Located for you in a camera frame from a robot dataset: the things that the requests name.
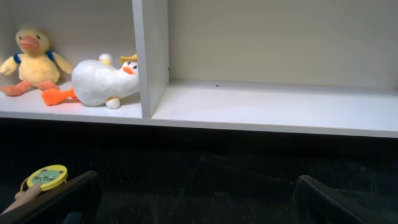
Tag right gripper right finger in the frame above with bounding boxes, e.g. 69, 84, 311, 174
292, 174, 393, 224

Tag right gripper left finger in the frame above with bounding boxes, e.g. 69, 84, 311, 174
0, 170, 103, 224

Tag yellow rattle drum toy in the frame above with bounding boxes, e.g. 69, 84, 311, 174
0, 164, 68, 215

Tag white shelf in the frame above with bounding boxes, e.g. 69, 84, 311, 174
0, 0, 398, 139

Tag white plush duck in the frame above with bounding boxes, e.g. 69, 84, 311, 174
41, 53, 141, 110

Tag yellow plush duck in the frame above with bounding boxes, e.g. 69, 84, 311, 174
0, 27, 75, 97

